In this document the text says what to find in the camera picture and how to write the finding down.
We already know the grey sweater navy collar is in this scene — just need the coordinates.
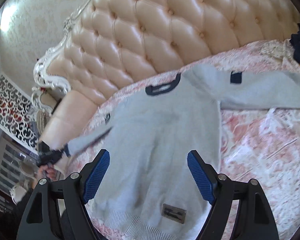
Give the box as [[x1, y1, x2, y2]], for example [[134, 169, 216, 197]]
[[68, 64, 300, 239]]

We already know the beige tufted leather sofa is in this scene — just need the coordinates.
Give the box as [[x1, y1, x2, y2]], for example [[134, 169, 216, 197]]
[[33, 0, 300, 148]]

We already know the pink floral sofa cover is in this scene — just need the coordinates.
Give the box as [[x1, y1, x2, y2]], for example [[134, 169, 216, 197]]
[[65, 38, 300, 240]]

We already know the person left hand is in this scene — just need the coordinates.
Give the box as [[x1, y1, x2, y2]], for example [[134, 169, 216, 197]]
[[32, 165, 57, 189]]

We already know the beige armchair silver frame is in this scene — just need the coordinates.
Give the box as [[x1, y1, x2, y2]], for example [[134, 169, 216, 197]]
[[31, 87, 65, 137]]

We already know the white lattice screen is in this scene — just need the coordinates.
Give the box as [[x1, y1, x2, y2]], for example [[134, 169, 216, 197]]
[[0, 73, 38, 153]]

